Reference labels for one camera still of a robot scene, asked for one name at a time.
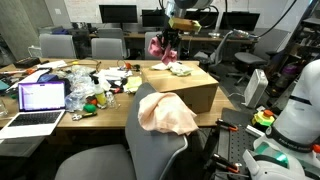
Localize dark metal shelf rack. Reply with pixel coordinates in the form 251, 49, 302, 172
266, 0, 320, 113

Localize olive yellow wrist camera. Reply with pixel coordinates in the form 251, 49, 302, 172
168, 17, 203, 33

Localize pile of white papers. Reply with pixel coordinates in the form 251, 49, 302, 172
98, 67, 131, 83

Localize grey conference chair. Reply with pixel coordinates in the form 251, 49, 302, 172
90, 37, 124, 61
96, 27, 128, 58
38, 33, 77, 60
144, 31, 175, 61

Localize clear drinking glass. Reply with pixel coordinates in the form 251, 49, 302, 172
0, 99, 9, 118

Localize black computer monitor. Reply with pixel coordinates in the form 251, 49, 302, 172
141, 9, 168, 28
184, 9, 220, 30
219, 12, 261, 32
98, 4, 139, 24

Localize pale yellow cloth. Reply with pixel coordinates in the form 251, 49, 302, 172
123, 75, 144, 94

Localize yellow spray bottle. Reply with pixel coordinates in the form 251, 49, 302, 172
93, 77, 108, 108

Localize white wire basket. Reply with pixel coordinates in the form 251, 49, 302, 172
27, 45, 43, 58

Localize large cardboard box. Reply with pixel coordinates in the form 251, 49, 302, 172
141, 64, 220, 114

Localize white shirt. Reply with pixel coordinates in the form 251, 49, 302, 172
150, 61, 195, 77

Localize dark blue pouch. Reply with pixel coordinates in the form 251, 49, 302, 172
37, 73, 60, 84

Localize black flat electronic device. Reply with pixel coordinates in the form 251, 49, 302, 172
13, 57, 42, 70

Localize yellow emergency stop button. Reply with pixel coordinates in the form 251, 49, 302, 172
251, 109, 276, 128

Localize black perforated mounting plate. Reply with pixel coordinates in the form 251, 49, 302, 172
213, 108, 268, 180

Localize orange handled black clamp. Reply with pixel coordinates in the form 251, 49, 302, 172
210, 153, 243, 174
215, 118, 240, 132

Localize pink shirt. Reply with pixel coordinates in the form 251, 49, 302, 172
147, 35, 179, 66

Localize white space heater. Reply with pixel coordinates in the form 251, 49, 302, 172
244, 68, 269, 109

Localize yellow handled pliers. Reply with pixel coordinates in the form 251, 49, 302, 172
71, 111, 98, 122

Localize purple bottle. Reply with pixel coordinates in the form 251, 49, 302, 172
281, 63, 298, 77

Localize white wall whiteboard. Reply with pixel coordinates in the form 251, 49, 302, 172
63, 0, 168, 24

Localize clear plastic bags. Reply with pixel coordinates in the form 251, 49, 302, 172
64, 71, 96, 112

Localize grey mesh desk chair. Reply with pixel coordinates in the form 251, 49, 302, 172
193, 29, 236, 67

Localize clear glass jar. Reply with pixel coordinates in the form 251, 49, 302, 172
105, 91, 118, 109

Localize green ball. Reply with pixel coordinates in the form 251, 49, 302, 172
83, 103, 98, 114

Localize long wooden desk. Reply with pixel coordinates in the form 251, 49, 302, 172
88, 31, 259, 46

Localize silver laptop with lit screen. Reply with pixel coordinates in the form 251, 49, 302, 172
0, 80, 67, 140

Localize peach shirt with orange print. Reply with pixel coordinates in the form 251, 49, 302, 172
137, 92, 199, 136

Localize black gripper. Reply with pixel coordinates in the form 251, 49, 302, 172
161, 27, 184, 56

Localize large grey office chair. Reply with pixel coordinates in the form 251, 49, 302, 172
54, 82, 189, 180

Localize grey rolling desk chair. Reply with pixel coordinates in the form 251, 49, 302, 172
228, 28, 284, 86

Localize large white paper sheet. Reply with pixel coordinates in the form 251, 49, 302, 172
8, 68, 51, 91

